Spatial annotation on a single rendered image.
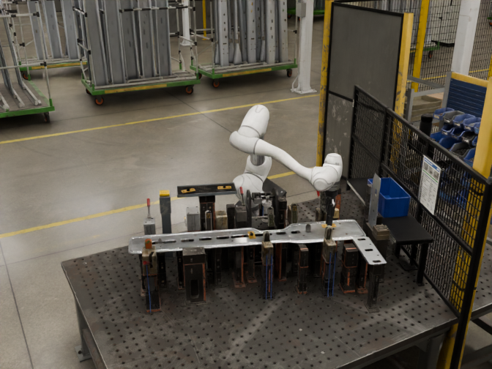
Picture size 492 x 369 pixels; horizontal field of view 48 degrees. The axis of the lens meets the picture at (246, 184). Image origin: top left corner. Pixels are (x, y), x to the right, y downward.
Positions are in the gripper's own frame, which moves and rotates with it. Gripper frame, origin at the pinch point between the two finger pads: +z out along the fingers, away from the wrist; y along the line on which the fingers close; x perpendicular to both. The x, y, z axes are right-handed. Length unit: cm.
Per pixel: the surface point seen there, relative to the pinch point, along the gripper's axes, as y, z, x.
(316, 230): 0.7, 6.6, -7.5
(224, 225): -12, 5, -61
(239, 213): -16, 0, -51
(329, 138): -288, 54, 89
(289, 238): 6.8, 6.6, -25.4
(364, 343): 67, 36, 1
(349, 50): -264, -47, 97
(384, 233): 16.8, 2.1, 27.6
